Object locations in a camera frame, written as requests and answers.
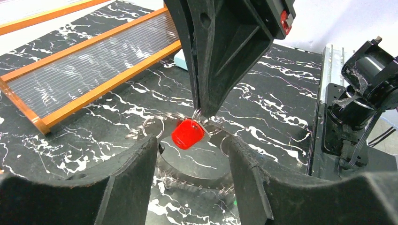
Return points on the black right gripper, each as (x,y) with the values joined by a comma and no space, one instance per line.
(228,37)

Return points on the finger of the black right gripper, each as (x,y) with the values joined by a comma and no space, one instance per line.
(182,18)

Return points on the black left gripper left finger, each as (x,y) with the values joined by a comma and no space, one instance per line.
(114,192)

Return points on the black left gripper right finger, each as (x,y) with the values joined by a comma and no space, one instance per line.
(269,193)

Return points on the red key tag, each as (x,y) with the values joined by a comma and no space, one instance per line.
(187,134)

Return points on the orange wooden two-tier shelf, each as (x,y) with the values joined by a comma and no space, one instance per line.
(51,78)

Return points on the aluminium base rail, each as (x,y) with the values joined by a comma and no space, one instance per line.
(333,59)

